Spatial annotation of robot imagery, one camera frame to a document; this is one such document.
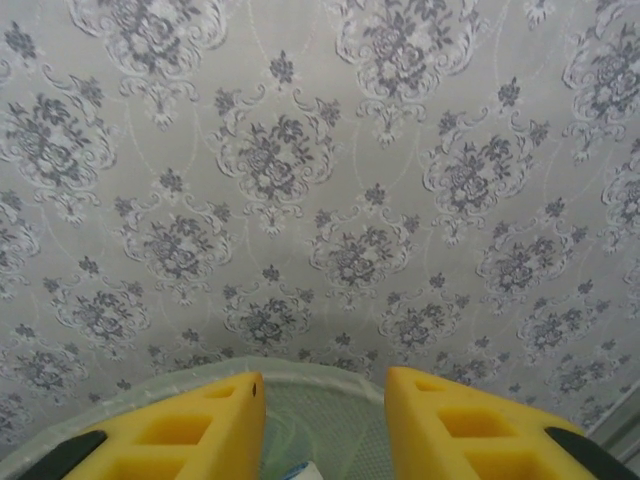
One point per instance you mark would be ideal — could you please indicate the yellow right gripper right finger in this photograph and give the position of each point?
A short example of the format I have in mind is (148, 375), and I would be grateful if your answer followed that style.
(475, 435)

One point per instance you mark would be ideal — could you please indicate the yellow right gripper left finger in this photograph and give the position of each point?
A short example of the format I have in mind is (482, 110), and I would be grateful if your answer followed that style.
(175, 435)

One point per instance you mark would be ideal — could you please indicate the clear bottle blue white label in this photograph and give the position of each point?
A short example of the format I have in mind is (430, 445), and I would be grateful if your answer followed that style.
(300, 472)

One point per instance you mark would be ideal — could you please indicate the translucent green lined bin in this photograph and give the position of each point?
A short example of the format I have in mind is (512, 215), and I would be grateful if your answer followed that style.
(320, 380)

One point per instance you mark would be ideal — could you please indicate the aluminium frame post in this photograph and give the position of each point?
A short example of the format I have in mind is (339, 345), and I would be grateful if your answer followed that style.
(625, 417)

